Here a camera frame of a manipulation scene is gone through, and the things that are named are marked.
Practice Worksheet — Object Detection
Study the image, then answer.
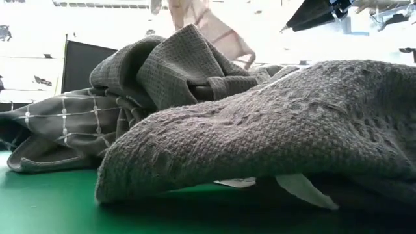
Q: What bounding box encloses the cream striped towel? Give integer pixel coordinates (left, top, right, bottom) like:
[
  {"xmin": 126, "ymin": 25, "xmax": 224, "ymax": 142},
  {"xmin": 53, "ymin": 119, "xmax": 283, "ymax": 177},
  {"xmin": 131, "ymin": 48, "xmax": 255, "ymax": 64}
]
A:
[{"xmin": 167, "ymin": 0, "xmax": 257, "ymax": 70}]

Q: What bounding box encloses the dark gray knit towel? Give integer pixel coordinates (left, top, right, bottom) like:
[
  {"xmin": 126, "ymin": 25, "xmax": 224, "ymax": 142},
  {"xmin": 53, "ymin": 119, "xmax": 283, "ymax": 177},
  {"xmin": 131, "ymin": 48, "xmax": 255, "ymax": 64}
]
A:
[{"xmin": 95, "ymin": 59, "xmax": 416, "ymax": 212}]

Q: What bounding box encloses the dark gray waffle towel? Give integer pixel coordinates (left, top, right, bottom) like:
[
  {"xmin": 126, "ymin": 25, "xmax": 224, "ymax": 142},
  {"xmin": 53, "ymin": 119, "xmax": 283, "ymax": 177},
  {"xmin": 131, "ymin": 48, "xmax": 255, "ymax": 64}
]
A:
[{"xmin": 89, "ymin": 23, "xmax": 259, "ymax": 111}]

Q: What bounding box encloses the black standing panel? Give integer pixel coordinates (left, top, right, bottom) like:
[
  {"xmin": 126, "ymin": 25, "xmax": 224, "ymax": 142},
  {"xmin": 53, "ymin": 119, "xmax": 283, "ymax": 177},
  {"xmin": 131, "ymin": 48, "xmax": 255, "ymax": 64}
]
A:
[{"xmin": 60, "ymin": 33, "xmax": 118, "ymax": 94}]

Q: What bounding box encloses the green table mat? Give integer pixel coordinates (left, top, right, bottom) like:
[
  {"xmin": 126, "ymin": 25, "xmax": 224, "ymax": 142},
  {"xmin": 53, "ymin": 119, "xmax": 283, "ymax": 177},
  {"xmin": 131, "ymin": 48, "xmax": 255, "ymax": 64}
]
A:
[{"xmin": 0, "ymin": 149, "xmax": 416, "ymax": 234}]

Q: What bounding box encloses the black wall fixture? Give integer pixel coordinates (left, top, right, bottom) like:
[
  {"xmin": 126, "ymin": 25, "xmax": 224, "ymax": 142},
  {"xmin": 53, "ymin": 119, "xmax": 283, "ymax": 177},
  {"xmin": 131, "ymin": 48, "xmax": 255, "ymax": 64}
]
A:
[{"xmin": 32, "ymin": 75, "xmax": 53, "ymax": 88}]

